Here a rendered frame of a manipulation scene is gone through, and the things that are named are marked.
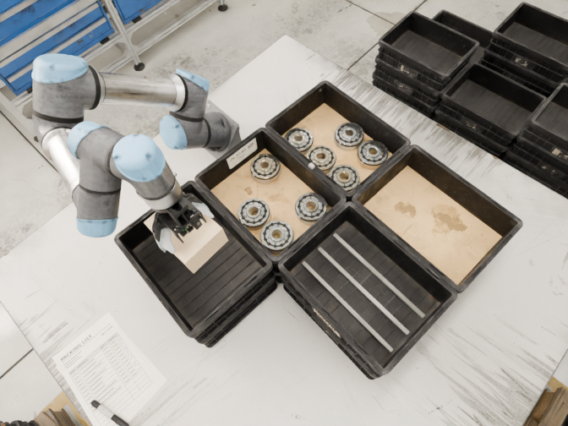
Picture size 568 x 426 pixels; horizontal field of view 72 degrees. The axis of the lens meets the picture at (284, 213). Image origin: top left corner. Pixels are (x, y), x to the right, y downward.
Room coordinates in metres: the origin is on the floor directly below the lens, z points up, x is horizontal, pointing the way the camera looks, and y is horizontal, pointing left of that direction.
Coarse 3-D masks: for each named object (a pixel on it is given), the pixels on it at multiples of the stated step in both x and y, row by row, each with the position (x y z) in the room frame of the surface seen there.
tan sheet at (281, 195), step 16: (240, 176) 0.75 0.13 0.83; (288, 176) 0.72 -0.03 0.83; (224, 192) 0.69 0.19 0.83; (240, 192) 0.68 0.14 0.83; (256, 192) 0.67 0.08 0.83; (272, 192) 0.66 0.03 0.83; (288, 192) 0.66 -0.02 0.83; (304, 192) 0.65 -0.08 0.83; (272, 208) 0.60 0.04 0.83; (288, 208) 0.60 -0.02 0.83; (288, 224) 0.54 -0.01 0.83; (304, 224) 0.53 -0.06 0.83
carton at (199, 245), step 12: (204, 216) 0.45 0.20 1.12; (204, 228) 0.42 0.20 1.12; (216, 228) 0.41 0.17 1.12; (192, 240) 0.39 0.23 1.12; (204, 240) 0.39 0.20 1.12; (216, 240) 0.40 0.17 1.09; (180, 252) 0.37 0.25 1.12; (192, 252) 0.36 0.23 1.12; (204, 252) 0.37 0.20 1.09; (192, 264) 0.34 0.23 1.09
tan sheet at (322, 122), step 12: (324, 108) 1.00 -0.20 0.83; (312, 120) 0.95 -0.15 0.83; (324, 120) 0.94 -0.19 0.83; (336, 120) 0.93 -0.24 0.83; (312, 132) 0.89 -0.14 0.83; (324, 132) 0.89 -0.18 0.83; (324, 144) 0.83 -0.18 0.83; (336, 156) 0.77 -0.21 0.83; (348, 156) 0.77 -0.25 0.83; (360, 168) 0.71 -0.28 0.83; (360, 180) 0.66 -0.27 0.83
